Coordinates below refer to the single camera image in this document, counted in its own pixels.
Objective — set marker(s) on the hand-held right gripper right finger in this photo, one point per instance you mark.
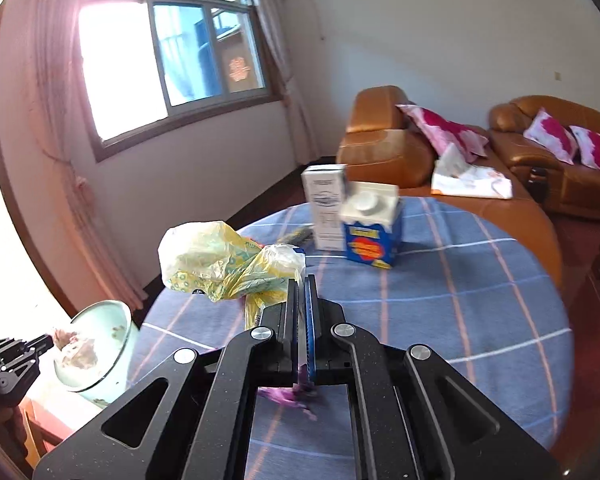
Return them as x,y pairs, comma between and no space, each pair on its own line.
310,330

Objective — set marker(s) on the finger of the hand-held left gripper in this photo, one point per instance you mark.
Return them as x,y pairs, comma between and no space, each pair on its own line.
40,344

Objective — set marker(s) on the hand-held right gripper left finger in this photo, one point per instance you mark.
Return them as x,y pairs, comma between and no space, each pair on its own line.
285,340

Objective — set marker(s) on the purple wrapper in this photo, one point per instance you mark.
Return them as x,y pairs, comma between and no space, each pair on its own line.
285,396

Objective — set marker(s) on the mint green enamel basin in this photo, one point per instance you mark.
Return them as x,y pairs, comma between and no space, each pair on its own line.
115,360

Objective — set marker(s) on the yellow printed plastic bag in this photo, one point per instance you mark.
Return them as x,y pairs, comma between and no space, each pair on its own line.
205,255

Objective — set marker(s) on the green black packet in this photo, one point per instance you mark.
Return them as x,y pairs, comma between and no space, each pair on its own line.
296,236

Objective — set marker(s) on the blue drink carton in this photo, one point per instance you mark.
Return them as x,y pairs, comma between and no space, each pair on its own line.
370,240

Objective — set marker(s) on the white milk carton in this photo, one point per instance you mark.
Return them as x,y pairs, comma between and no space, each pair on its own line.
325,200

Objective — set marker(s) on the blue plaid tablecloth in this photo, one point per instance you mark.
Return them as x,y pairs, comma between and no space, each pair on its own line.
455,310

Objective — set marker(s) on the brown leather chaise sofa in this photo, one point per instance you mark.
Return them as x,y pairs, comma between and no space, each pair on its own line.
380,155

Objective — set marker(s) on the white cloth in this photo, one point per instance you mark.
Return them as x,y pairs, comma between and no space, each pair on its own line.
470,180

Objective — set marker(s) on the long pink curtain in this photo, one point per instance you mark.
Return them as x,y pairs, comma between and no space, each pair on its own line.
70,110

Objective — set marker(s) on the pink white pillow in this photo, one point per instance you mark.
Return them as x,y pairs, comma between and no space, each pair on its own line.
591,147
550,135
445,132

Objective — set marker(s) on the red window decoration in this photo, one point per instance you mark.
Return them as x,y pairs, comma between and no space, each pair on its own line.
240,69

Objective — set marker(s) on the sliding window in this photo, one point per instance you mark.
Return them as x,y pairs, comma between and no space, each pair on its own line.
190,50

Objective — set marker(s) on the air conditioner pipe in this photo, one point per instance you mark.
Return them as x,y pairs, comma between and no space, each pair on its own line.
320,15

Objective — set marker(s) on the wooden door frame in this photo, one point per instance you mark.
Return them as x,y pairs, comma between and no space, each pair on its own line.
0,160

